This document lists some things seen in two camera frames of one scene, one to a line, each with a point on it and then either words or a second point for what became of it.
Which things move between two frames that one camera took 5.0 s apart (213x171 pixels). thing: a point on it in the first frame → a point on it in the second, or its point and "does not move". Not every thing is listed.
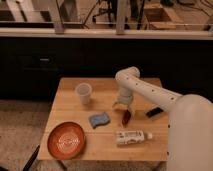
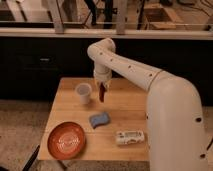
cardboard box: [160, 18] does not move
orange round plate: [66, 140] does not move
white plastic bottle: [124, 137] does not move
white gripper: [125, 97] → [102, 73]
